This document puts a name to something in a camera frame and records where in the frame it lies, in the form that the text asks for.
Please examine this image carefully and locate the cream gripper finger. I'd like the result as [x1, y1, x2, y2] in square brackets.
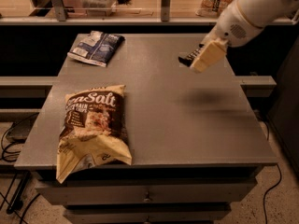
[191, 38, 228, 73]

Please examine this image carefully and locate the black cables left floor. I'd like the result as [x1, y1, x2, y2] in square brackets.
[0, 113, 41, 224]

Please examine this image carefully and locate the black cable right floor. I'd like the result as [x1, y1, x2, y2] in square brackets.
[262, 163, 283, 224]

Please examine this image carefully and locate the yellow brown sea salt chip bag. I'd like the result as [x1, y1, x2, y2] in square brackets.
[56, 85, 132, 183]

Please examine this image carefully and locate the metal shelf rail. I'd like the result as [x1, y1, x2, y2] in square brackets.
[0, 0, 299, 26]

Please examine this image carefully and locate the dark power adapter box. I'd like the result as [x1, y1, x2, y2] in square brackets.
[6, 119, 35, 142]

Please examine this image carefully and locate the grey cabinet with drawers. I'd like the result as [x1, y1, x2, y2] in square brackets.
[16, 34, 277, 224]

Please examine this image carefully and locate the black rxbar chocolate bar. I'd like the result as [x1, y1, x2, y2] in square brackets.
[178, 44, 203, 67]

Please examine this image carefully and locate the clear plastic container on shelf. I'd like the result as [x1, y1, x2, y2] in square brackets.
[80, 0, 116, 17]

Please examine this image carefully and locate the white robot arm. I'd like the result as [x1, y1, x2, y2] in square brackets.
[190, 0, 299, 73]

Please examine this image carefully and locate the blue chip bag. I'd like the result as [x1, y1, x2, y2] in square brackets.
[67, 31, 125, 67]

